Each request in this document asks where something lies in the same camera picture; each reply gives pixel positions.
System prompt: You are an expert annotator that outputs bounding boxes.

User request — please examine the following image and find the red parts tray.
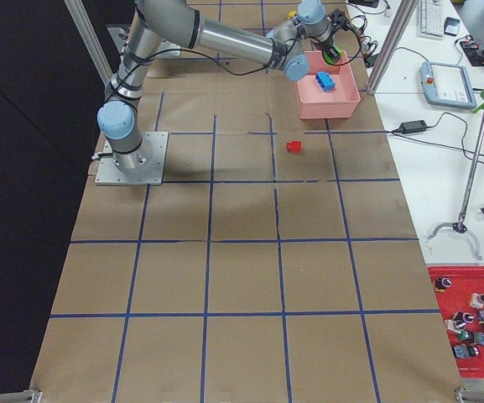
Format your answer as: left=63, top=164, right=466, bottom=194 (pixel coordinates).
left=429, top=265, right=484, bottom=378

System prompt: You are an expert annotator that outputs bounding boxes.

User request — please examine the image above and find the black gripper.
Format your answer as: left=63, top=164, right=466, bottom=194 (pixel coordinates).
left=321, top=42, right=341, bottom=63

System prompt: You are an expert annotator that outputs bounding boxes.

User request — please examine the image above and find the teach pendant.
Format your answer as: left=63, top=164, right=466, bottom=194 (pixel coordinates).
left=419, top=61, right=476, bottom=109

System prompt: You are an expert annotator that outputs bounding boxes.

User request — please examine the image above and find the red toy block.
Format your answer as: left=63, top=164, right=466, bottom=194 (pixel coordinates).
left=285, top=140, right=303, bottom=154

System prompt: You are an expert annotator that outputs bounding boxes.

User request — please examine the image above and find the pink plastic box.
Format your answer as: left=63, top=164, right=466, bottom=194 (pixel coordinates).
left=295, top=51, right=361, bottom=119

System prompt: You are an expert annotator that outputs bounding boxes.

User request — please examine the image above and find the blue toy block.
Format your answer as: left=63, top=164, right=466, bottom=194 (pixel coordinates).
left=315, top=71, right=336, bottom=92

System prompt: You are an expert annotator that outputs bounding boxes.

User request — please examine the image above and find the black power adapter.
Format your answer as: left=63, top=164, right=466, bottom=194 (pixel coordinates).
left=398, top=120, right=429, bottom=134

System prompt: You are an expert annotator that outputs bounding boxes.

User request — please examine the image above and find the white keyboard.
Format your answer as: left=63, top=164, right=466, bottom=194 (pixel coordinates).
left=418, top=0, right=444, bottom=39

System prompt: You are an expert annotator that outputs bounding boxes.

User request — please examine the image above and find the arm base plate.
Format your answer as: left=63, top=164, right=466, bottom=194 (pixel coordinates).
left=95, top=132, right=169, bottom=186

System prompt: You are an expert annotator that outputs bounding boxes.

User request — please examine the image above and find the reacher grabber tool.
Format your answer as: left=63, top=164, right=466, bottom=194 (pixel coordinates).
left=427, top=90, right=484, bottom=260

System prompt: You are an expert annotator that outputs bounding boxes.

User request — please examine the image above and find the aluminium frame post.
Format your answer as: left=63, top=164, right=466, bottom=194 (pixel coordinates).
left=366, top=0, right=417, bottom=95

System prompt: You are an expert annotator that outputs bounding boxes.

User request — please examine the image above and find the green toy block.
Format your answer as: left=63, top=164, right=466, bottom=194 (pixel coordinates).
left=322, top=47, right=342, bottom=65

